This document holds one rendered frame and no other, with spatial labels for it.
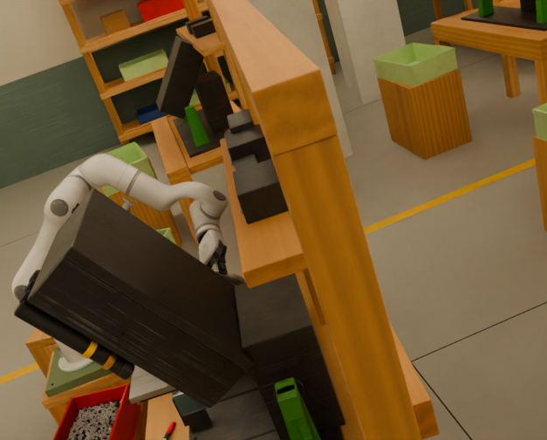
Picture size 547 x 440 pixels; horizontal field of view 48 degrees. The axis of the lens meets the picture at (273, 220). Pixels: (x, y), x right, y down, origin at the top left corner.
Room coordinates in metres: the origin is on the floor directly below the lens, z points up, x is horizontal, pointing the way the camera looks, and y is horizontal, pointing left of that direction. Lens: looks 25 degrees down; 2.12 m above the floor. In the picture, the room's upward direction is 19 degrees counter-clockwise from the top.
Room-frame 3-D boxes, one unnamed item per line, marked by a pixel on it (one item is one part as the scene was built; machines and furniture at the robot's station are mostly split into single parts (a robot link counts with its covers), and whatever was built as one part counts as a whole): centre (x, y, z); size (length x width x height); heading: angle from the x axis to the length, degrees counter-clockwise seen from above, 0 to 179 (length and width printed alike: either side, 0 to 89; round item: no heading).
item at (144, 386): (1.43, 0.32, 1.11); 0.39 x 0.16 x 0.03; 89
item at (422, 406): (1.51, -0.15, 1.23); 1.30 x 0.05 x 0.09; 179
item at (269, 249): (1.51, -0.04, 1.52); 0.90 x 0.25 x 0.04; 179
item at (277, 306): (1.40, 0.08, 1.07); 0.30 x 0.18 x 0.34; 179
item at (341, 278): (1.51, -0.08, 1.36); 1.49 x 0.09 x 0.97; 179
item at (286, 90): (1.51, -0.08, 1.89); 1.50 x 0.09 x 0.09; 179
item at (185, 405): (1.42, 0.38, 0.97); 0.10 x 0.02 x 0.14; 89
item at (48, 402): (2.06, 0.86, 0.83); 0.32 x 0.32 x 0.04; 4
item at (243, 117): (1.80, 0.00, 1.59); 0.15 x 0.07 x 0.07; 179
